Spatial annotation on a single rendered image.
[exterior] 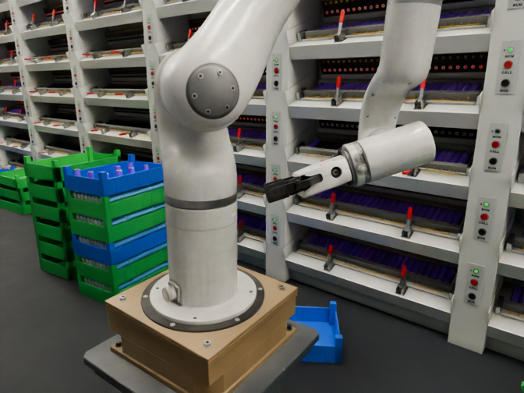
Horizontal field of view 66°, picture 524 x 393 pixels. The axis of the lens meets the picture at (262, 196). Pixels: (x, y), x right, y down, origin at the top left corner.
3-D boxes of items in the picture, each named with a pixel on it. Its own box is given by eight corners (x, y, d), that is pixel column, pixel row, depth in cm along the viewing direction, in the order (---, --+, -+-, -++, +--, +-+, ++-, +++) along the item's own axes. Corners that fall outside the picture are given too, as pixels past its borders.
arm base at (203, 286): (189, 342, 61) (183, 228, 55) (130, 292, 74) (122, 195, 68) (277, 297, 73) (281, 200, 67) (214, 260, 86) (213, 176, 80)
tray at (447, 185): (469, 200, 111) (470, 170, 106) (288, 171, 148) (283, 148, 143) (486, 164, 123) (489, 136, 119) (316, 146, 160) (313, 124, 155)
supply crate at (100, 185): (104, 197, 129) (101, 172, 127) (65, 189, 139) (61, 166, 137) (170, 178, 154) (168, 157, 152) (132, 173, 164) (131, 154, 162)
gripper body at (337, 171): (363, 185, 73) (304, 204, 73) (350, 182, 83) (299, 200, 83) (351, 145, 72) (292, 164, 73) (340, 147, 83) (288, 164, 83)
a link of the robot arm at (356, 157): (374, 183, 73) (359, 189, 74) (362, 182, 82) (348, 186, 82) (361, 139, 73) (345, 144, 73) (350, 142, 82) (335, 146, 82)
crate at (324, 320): (234, 358, 115) (233, 333, 112) (243, 318, 134) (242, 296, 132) (341, 363, 112) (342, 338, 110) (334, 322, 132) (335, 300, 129)
